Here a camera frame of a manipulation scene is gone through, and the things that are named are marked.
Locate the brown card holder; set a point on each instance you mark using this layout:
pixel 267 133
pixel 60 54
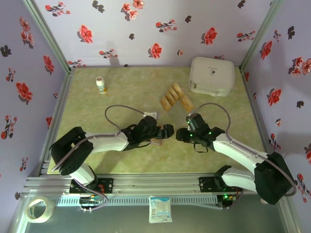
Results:
pixel 158 143

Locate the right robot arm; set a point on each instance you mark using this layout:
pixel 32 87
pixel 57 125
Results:
pixel 272 177

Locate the white zippered pouch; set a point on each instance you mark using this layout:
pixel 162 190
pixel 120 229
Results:
pixel 211 75

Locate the white pill bottle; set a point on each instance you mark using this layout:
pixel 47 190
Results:
pixel 101 85

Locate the white blue wipes packet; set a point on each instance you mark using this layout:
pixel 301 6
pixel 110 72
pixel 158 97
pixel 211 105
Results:
pixel 160 208

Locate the clear tape roll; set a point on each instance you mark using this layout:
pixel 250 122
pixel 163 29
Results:
pixel 49 211

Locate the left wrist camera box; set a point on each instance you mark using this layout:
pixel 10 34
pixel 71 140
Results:
pixel 150 114

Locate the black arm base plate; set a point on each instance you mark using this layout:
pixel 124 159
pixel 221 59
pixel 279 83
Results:
pixel 205 184
pixel 108 185

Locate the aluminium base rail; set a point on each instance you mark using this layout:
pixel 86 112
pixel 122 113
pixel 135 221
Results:
pixel 155 185

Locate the aluminium side rail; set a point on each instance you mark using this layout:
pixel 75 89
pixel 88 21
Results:
pixel 63 92
pixel 250 97

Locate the aluminium corner post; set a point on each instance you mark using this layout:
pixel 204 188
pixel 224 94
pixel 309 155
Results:
pixel 261 34
pixel 49 36

